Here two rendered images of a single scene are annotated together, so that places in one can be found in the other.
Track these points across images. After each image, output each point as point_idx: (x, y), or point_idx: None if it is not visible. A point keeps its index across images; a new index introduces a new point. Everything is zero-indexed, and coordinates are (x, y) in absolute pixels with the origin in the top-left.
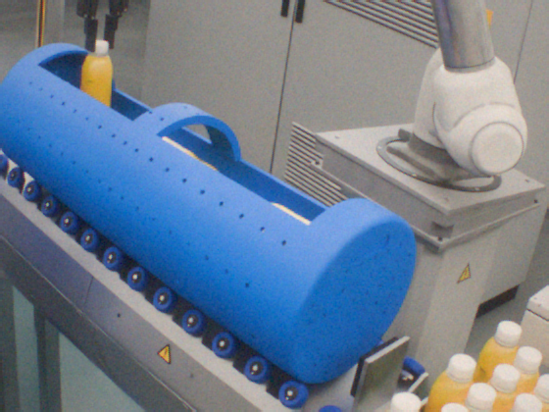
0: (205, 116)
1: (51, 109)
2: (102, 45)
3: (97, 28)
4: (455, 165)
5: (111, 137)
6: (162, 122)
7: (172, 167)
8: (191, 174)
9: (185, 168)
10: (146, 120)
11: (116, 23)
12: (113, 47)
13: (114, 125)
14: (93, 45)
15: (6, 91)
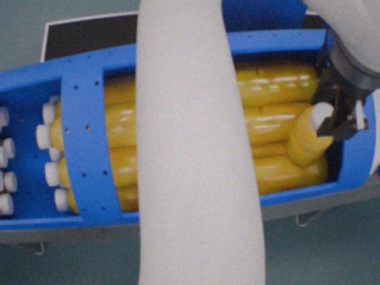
0: (63, 140)
1: (232, 34)
2: (313, 114)
3: (316, 94)
4: None
5: (111, 52)
6: (71, 85)
7: (21, 73)
8: (1, 80)
9: (8, 79)
10: (89, 75)
11: (330, 130)
12: (316, 135)
13: (120, 55)
14: (311, 98)
15: (323, 29)
